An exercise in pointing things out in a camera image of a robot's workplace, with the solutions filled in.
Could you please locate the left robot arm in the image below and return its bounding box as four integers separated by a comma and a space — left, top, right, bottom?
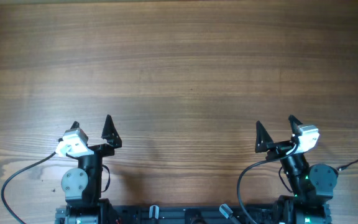
55, 115, 122, 224

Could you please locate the right camera black cable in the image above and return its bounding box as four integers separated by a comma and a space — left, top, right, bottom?
236, 142, 298, 224

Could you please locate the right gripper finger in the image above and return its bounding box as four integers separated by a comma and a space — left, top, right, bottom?
288, 114, 303, 136
255, 121, 273, 153

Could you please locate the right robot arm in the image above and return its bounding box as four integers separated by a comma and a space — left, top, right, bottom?
255, 115, 338, 223

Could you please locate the black aluminium base frame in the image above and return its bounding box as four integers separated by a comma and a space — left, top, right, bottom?
55, 204, 332, 224

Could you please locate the left camera black cable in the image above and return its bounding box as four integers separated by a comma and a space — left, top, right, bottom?
0, 151, 58, 224

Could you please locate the camera black cable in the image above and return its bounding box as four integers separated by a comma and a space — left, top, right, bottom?
236, 142, 298, 224
0, 151, 58, 224

